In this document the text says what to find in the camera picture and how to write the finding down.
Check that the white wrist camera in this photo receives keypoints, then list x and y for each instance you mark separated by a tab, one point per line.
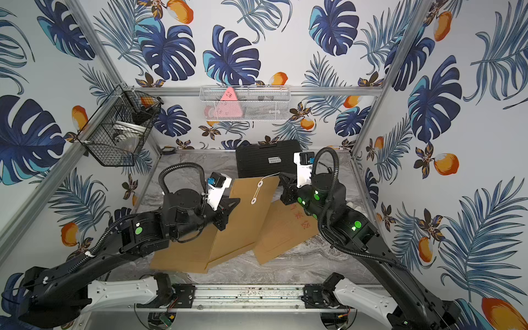
216	185
304	162

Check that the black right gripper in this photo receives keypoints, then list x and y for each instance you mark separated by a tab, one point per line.
291	190

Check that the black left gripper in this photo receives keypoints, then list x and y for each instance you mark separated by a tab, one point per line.
221	214

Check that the clear wall shelf basket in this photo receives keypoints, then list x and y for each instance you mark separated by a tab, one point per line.
264	103

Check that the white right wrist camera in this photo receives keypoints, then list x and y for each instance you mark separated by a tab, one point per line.
304	162

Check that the brown kraft file bag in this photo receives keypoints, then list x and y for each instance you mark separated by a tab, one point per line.
191	257

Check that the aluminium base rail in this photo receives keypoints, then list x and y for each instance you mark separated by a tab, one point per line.
247	297

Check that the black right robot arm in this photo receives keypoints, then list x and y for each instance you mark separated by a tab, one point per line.
351	233

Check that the brown file bag stack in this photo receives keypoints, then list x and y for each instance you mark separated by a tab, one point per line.
284	228

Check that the black plastic tool case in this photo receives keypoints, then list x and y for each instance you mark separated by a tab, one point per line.
259	161

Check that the black wire basket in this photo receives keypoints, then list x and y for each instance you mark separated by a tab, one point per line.
116	134

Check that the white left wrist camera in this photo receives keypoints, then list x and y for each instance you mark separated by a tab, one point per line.
216	185

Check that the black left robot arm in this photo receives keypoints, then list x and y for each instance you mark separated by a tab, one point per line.
52	297

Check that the white work glove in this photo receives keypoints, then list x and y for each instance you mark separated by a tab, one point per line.
356	207

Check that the pink triangular item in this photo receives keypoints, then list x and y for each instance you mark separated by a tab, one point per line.
228	107

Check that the black round tape roll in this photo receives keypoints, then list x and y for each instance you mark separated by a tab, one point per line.
168	150

